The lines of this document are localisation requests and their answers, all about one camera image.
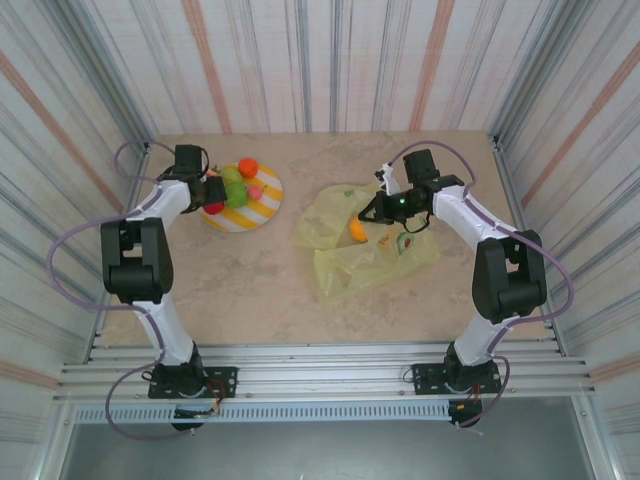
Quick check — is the metal side frame rail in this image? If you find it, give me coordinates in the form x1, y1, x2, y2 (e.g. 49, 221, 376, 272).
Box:
489, 132, 569, 357
82, 134, 153, 364

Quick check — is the yellow white striped plate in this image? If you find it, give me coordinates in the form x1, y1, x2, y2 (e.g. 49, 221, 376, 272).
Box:
198, 163, 285, 234

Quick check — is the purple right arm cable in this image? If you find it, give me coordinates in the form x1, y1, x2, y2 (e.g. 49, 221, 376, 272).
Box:
387, 141, 576, 430

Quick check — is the green apple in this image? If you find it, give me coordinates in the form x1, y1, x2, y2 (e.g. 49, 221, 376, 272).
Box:
223, 182, 250, 210

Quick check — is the perforated grey cable tray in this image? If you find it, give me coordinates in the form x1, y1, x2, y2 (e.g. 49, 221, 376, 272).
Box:
72, 403, 451, 425

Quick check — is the thin black cable loop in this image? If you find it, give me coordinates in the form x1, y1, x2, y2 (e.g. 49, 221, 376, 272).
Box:
402, 213, 432, 235

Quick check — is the yellow avocado print plastic bag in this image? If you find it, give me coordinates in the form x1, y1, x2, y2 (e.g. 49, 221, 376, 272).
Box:
291, 182, 442, 304

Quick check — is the aluminium rail frame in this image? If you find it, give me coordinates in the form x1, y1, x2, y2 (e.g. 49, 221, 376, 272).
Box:
52, 342, 599, 406

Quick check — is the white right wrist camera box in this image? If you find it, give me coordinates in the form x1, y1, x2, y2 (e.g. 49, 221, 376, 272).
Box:
374, 162, 402, 197

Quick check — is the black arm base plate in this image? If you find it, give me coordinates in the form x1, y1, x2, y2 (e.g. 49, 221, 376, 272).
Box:
410, 362, 503, 396
148, 366, 239, 400

